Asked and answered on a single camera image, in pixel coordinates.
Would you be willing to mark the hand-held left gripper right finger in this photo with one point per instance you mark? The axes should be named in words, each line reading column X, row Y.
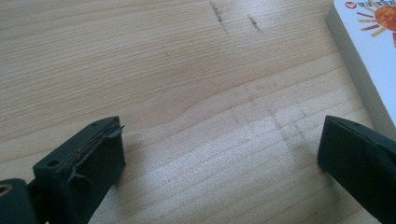
column 361, row 165

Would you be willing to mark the white book with green leaf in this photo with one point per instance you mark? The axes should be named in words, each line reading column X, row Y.
column 367, row 46

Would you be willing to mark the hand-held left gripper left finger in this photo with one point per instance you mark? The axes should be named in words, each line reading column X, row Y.
column 84, row 174

